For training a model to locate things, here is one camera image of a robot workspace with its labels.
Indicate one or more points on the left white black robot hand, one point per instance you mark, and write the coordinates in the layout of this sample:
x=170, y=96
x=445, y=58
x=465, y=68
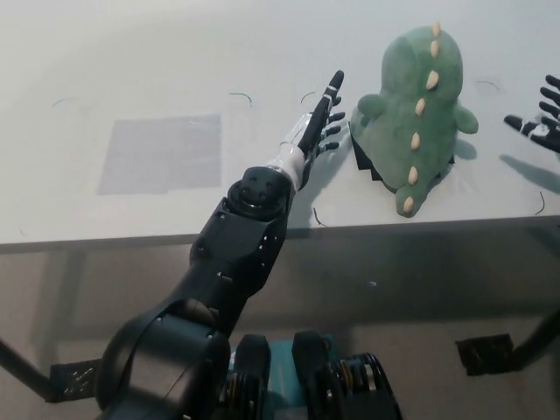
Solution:
x=312, y=127

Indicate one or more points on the black floor tape patch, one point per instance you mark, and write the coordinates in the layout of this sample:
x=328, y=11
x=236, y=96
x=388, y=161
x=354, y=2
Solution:
x=483, y=354
x=74, y=378

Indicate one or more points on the green plush dinosaur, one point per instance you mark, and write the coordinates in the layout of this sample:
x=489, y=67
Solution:
x=402, y=140

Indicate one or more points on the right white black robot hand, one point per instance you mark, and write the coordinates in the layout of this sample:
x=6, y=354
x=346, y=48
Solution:
x=549, y=127

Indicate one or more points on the black tape square marker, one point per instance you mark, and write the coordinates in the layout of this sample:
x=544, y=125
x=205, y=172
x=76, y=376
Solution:
x=362, y=159

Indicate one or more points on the grey tape square marker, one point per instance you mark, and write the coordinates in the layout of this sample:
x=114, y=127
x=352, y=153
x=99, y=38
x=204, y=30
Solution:
x=162, y=153

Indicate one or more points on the black table leg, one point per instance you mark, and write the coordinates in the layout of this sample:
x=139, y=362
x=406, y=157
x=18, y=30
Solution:
x=30, y=376
x=540, y=341

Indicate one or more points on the black teal robot body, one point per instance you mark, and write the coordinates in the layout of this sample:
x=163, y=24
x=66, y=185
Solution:
x=315, y=380

